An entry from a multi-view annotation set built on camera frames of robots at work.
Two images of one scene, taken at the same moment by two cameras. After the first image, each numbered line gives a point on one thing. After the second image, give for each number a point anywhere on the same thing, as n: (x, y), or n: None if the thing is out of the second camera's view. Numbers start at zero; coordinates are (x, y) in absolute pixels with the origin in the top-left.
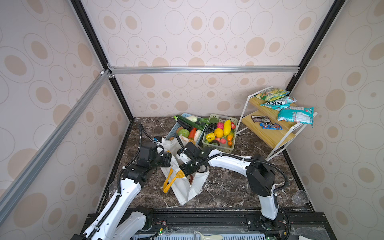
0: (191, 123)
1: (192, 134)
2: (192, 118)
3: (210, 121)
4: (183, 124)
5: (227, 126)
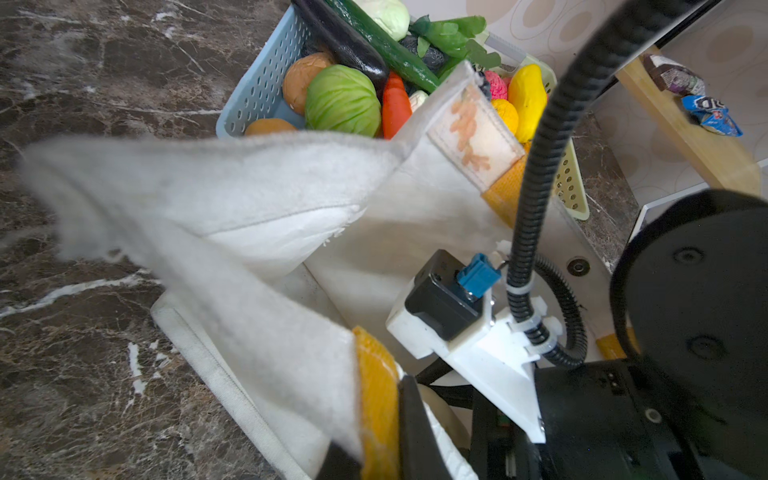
0: (398, 58)
1: (397, 108)
2: (391, 15)
3: (451, 38)
4: (331, 33)
5: (528, 91)
